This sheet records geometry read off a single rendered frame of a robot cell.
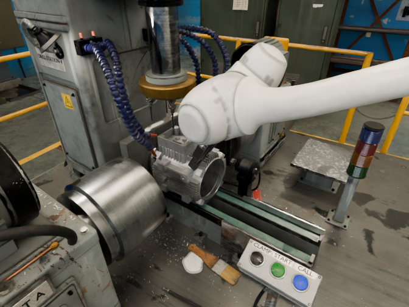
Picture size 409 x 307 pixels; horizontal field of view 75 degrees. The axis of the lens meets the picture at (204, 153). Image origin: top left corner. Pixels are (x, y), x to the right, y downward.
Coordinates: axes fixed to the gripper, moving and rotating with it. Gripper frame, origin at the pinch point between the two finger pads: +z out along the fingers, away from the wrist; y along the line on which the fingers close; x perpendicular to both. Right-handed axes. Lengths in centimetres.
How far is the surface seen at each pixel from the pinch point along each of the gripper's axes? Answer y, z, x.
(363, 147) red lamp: -33, -24, 34
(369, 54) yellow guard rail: -232, -2, 20
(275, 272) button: 18.5, -13.5, 32.6
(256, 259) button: 18.1, -11.3, 28.5
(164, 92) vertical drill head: 1.2, -12.7, -19.1
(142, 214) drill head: 24.0, 2.9, 1.9
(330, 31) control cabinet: -313, 21, -28
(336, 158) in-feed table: -61, 1, 38
